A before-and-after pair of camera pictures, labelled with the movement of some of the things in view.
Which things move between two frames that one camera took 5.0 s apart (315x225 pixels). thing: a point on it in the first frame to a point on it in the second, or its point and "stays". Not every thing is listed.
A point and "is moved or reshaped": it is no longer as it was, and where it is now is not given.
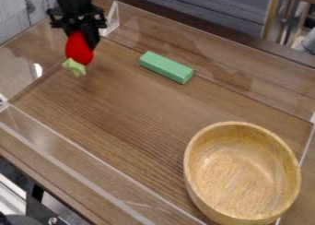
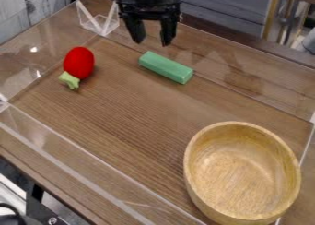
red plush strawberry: x=78 y=52 is moved or reshaped
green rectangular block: x=165 y=67 stays
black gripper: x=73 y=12 to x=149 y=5
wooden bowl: x=243 y=173 stays
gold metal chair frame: x=284 y=19 stays
